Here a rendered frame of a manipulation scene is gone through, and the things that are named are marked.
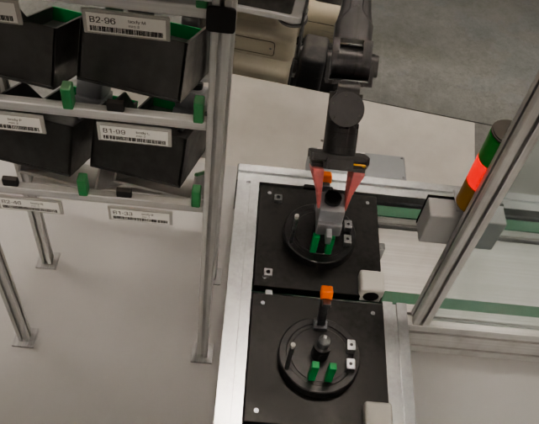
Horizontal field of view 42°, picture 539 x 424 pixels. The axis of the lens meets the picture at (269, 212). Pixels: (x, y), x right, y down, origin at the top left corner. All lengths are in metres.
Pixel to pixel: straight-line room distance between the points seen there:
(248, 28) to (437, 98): 1.48
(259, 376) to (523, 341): 0.51
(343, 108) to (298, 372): 0.44
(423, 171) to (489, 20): 2.16
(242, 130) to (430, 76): 1.76
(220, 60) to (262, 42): 1.16
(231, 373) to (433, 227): 0.42
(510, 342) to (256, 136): 0.73
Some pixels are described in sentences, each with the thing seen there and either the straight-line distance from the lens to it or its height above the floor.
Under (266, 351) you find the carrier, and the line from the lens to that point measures 1.22.
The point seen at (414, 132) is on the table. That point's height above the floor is 0.86.
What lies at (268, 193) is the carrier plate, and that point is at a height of 0.97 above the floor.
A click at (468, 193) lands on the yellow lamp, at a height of 1.30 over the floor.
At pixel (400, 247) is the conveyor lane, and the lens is 1.45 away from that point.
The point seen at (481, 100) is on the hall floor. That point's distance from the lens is 3.29.
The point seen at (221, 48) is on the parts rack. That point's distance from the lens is 0.75.
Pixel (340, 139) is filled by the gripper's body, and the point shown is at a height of 1.21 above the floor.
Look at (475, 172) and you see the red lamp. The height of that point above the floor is 1.34.
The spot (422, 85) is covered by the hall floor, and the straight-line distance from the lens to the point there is 3.26.
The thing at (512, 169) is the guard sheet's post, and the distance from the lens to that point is 0.98.
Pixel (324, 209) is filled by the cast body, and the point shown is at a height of 1.11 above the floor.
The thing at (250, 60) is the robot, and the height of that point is 0.80.
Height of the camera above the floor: 2.06
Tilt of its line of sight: 52 degrees down
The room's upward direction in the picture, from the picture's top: 9 degrees clockwise
